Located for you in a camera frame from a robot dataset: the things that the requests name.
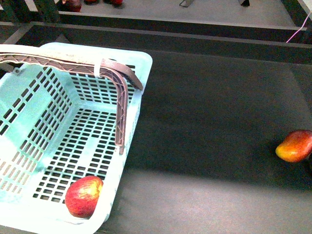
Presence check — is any black perforated post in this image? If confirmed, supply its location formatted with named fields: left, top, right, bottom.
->
left=34, top=0, right=60, bottom=23
left=0, top=0, right=29, bottom=23

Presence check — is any black upper right tray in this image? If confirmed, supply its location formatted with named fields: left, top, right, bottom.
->
left=24, top=0, right=312, bottom=42

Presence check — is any orange red mango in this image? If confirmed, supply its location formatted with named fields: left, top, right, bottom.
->
left=275, top=130, right=312, bottom=163

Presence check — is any black lower tray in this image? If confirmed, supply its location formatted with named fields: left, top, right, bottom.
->
left=0, top=22, right=312, bottom=234

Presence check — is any black triangular divider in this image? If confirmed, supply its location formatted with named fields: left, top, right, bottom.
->
left=238, top=0, right=250, bottom=7

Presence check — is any black perforated post right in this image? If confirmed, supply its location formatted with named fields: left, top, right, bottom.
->
left=34, top=0, right=60, bottom=23

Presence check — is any brown basket handle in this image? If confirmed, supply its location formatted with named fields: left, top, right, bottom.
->
left=0, top=44, right=144, bottom=155

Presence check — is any small red apple cluster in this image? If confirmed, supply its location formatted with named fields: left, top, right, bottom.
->
left=104, top=0, right=123, bottom=6

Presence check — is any turquoise plastic shopping basket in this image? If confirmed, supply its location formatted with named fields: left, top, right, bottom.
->
left=0, top=42, right=153, bottom=234

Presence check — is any white cable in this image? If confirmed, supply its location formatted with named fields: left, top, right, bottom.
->
left=286, top=9, right=312, bottom=43

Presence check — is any orange red fruit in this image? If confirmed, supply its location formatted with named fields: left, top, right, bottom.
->
left=84, top=0, right=99, bottom=5

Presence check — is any black perforated post left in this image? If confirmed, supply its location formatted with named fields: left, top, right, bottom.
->
left=0, top=0, right=29, bottom=23

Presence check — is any dark plum front cluster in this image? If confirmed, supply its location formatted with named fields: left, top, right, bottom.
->
left=61, top=0, right=82, bottom=13

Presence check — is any red yellow apple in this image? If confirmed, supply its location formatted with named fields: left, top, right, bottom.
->
left=65, top=175, right=103, bottom=218

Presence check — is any black tray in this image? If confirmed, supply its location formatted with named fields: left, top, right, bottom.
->
left=0, top=22, right=312, bottom=234
left=24, top=0, right=312, bottom=42

